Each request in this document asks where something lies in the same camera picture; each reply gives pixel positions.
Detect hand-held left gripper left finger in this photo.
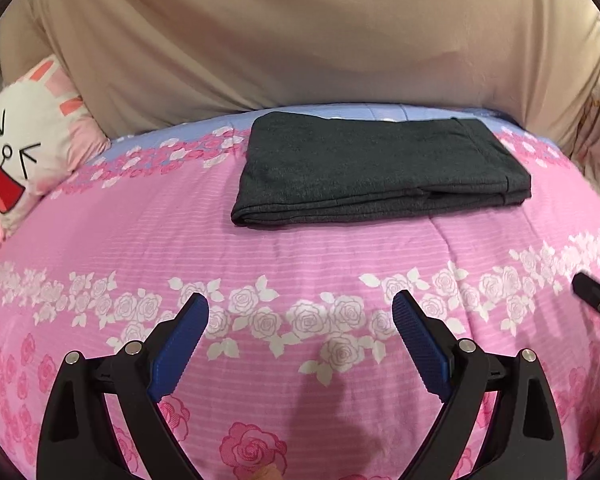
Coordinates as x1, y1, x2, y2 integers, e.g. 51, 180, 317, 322
37, 292, 211, 480

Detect white rabbit face cushion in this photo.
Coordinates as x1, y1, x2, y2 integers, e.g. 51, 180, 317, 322
0, 55, 111, 236

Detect dark grey pants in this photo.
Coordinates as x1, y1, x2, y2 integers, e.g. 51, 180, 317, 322
230, 111, 532, 231

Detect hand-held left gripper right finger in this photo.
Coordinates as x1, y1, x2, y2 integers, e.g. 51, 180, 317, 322
391, 290, 566, 480

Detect pink floral blanket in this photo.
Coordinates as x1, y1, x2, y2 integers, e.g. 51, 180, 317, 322
0, 102, 600, 480

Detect beige cloth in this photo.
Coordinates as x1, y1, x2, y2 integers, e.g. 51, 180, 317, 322
0, 0, 600, 141

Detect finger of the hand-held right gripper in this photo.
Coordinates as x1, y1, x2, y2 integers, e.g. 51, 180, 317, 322
572, 272, 600, 317

